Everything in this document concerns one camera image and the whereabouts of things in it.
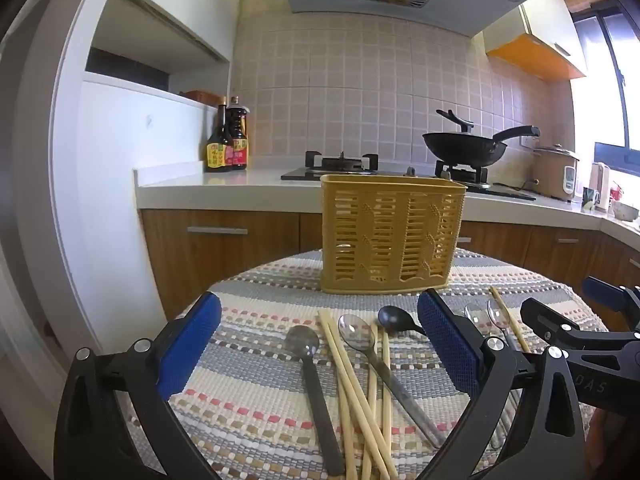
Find beige rice cooker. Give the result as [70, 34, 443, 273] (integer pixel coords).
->
[530, 143, 581, 202]

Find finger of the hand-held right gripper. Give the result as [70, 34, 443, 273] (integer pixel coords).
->
[581, 275, 640, 317]
[520, 297, 640, 355]

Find dark framed window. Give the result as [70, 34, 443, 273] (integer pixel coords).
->
[572, 4, 640, 179]

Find black wok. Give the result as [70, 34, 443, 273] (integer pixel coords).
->
[422, 125, 542, 171]

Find striped woven table mat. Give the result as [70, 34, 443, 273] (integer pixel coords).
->
[167, 247, 610, 480]

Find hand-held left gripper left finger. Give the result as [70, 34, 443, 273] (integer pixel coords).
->
[52, 291, 223, 480]

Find small black spoon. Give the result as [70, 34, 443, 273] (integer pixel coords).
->
[377, 305, 427, 337]

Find brown wooden box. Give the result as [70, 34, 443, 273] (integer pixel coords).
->
[178, 89, 224, 106]

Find black gas stove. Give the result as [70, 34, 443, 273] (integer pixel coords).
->
[280, 150, 537, 202]

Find white kitchen counter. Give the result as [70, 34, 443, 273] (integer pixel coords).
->
[133, 162, 640, 247]

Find yellow plastic utensil basket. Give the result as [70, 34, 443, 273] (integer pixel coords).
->
[319, 173, 468, 295]

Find orange bottomed wall cabinet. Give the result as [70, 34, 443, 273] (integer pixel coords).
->
[482, 0, 589, 82]

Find person's right hand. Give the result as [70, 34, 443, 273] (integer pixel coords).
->
[582, 407, 636, 480]

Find white electric kettle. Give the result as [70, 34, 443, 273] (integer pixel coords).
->
[588, 162, 612, 211]

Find slim soy sauce bottle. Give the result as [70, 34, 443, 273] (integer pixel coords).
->
[206, 96, 234, 174]

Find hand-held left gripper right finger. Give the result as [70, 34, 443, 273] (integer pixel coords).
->
[416, 287, 587, 480]

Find black power cable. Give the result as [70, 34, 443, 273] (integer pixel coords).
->
[492, 181, 537, 195]

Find small steel spoon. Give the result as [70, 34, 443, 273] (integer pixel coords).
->
[486, 298, 517, 352]
[464, 303, 490, 337]

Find wide soy sauce bottle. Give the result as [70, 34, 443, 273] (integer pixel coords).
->
[226, 96, 250, 170]

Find spoon with black handle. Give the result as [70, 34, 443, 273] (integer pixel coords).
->
[285, 325, 347, 477]

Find large steel spoon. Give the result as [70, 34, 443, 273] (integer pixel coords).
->
[338, 313, 447, 449]

